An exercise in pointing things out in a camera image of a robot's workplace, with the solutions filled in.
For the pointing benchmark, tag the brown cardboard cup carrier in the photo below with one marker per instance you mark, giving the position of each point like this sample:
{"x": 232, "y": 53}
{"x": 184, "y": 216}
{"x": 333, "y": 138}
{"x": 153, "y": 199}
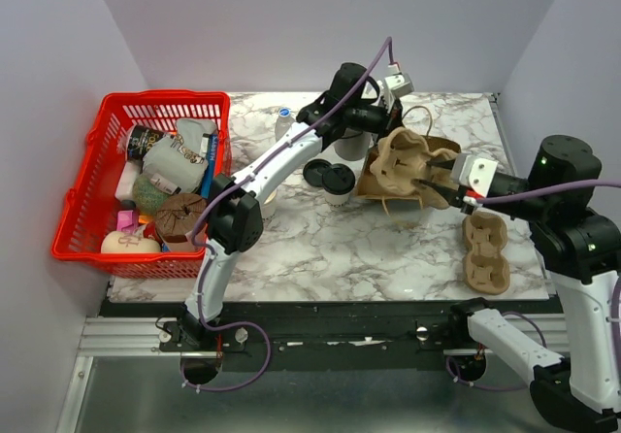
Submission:
{"x": 485, "y": 268}
{"x": 401, "y": 163}

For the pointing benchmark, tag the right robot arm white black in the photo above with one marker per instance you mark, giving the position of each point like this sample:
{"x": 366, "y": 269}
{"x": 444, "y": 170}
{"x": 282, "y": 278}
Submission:
{"x": 580, "y": 248}

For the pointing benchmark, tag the black plastic cup lid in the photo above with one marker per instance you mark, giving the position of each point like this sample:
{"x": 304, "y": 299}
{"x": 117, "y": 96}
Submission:
{"x": 338, "y": 179}

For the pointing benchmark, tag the brown round lid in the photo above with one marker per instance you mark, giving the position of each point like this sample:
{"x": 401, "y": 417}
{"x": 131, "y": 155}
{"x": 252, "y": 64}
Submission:
{"x": 178, "y": 215}

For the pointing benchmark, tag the green paper bag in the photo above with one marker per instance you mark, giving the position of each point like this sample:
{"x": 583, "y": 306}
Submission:
{"x": 367, "y": 186}

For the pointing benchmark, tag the grey cloth pouch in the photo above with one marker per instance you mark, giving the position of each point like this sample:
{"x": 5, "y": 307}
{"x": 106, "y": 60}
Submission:
{"x": 177, "y": 163}

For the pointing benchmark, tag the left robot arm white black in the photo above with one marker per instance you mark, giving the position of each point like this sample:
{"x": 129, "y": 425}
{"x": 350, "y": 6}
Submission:
{"x": 232, "y": 220}

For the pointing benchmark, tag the pink small box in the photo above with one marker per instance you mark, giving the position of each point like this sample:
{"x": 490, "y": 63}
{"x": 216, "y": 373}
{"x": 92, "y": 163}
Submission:
{"x": 127, "y": 221}

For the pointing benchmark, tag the blue flat box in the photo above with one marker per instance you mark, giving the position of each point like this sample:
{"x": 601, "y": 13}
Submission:
{"x": 211, "y": 158}

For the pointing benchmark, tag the white soap block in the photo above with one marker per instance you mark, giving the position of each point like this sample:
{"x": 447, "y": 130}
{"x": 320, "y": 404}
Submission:
{"x": 131, "y": 171}

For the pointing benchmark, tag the red plastic basket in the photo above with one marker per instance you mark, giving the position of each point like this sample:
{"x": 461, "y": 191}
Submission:
{"x": 90, "y": 207}

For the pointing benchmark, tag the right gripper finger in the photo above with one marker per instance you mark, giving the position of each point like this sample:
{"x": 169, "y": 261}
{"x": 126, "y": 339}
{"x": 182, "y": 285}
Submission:
{"x": 436, "y": 188}
{"x": 446, "y": 164}

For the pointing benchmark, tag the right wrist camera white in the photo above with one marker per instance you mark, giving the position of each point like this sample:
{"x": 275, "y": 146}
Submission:
{"x": 474, "y": 172}

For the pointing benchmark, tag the green scrub sponge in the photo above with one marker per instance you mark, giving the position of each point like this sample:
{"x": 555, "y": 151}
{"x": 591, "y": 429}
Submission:
{"x": 147, "y": 197}

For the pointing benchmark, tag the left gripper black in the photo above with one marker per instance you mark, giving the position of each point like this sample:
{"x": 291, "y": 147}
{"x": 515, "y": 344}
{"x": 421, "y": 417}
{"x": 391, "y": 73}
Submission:
{"x": 393, "y": 119}

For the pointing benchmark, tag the black snack can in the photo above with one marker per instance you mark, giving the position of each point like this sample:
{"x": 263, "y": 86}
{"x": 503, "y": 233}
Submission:
{"x": 140, "y": 140}

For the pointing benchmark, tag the brown cardboard cup carrier top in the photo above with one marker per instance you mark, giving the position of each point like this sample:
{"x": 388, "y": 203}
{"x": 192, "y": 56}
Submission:
{"x": 401, "y": 163}

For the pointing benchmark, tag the clear water bottle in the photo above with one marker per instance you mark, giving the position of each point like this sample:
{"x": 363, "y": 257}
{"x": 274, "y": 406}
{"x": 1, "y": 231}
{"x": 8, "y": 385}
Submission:
{"x": 284, "y": 120}

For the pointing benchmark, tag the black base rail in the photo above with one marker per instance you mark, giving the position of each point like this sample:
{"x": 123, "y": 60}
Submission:
{"x": 325, "y": 336}

